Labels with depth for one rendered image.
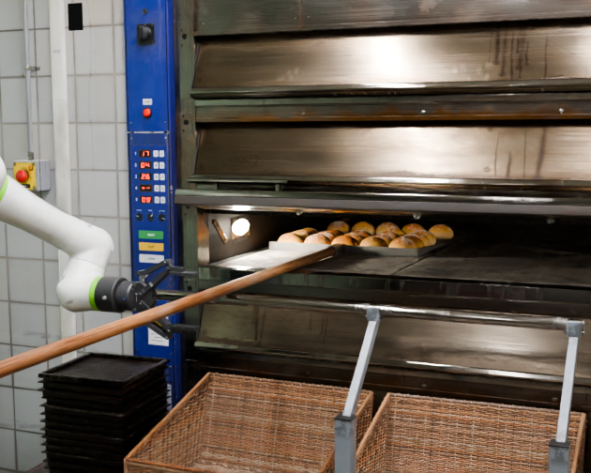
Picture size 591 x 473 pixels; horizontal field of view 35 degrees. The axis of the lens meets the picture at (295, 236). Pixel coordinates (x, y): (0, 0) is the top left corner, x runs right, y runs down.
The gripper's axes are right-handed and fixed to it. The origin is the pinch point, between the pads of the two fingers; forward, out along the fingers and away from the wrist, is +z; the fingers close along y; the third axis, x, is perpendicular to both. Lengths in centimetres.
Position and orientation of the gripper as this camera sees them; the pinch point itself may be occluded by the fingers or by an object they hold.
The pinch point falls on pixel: (192, 300)
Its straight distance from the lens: 233.3
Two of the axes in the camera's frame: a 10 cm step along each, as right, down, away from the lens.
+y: 0.0, 9.9, 1.2
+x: -4.1, 1.1, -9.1
